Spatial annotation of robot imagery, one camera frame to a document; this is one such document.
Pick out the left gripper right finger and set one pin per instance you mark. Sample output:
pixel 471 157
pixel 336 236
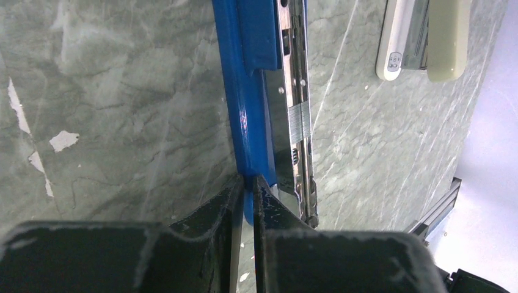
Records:
pixel 290 256

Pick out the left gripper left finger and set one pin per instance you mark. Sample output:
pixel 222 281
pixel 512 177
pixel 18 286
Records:
pixel 198 253

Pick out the silver staple strip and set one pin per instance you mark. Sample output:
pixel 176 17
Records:
pixel 299 122

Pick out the blue black stapler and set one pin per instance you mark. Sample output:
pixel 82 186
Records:
pixel 263 50

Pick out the beige white stapler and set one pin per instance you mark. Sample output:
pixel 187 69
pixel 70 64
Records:
pixel 429 35

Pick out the aluminium frame rail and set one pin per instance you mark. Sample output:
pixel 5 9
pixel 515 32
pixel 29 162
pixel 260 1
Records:
pixel 423 227

